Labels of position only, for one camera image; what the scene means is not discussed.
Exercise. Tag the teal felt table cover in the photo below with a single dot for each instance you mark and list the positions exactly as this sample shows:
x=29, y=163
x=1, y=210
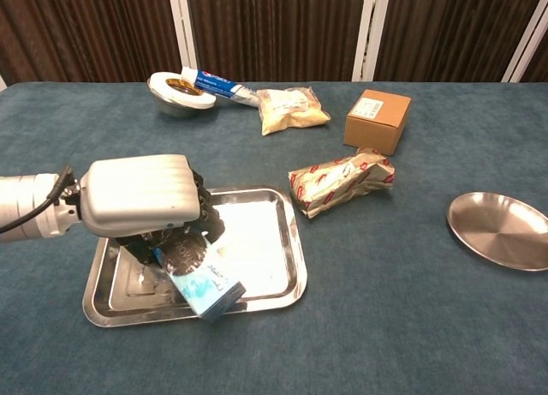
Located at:
x=385, y=305

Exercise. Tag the clear bag of yellow snacks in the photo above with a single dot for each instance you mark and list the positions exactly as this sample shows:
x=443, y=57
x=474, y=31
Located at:
x=291, y=112

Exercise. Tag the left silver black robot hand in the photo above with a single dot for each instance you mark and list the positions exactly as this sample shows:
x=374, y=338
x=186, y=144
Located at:
x=137, y=193

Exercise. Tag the brown cardboard box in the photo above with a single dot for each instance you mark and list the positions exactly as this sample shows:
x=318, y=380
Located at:
x=372, y=129

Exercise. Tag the blue cookie box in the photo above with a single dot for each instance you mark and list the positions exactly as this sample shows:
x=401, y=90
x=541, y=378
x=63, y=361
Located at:
x=205, y=283

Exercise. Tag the blue white toothpaste tube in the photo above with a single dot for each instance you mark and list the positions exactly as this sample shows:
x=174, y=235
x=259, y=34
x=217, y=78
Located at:
x=214, y=85

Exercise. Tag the gold red snack packet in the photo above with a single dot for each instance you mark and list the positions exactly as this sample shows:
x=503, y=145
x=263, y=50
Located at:
x=334, y=185

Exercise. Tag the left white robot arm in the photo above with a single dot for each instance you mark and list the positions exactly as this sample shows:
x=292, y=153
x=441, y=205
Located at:
x=21, y=198

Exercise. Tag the round steel plate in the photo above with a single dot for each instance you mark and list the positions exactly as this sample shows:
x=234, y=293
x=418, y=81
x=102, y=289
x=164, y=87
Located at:
x=496, y=232

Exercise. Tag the small steel bowl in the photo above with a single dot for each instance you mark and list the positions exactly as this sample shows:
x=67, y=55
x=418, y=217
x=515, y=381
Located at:
x=171, y=107

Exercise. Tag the rectangular steel tray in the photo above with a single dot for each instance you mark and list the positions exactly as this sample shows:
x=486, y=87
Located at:
x=257, y=241

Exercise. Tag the brown pleated partition panel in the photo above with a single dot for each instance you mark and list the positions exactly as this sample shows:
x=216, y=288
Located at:
x=541, y=56
x=85, y=26
x=445, y=26
x=278, y=26

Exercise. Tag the white tape roll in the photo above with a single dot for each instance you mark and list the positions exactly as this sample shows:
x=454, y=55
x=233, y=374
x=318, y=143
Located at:
x=162, y=80

